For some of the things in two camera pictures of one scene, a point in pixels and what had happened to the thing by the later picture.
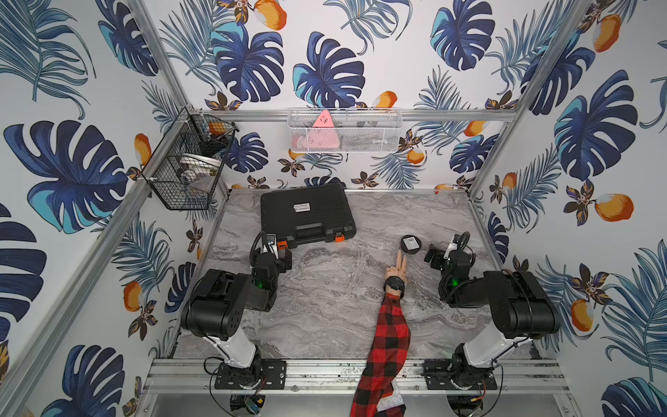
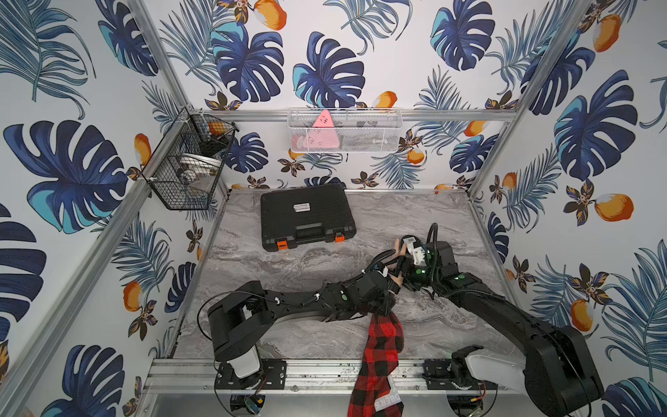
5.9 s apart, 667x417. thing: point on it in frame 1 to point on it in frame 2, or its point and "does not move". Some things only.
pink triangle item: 323,134 does not move
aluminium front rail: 342,375 does not move
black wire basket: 188,160 does not move
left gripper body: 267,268 to 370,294
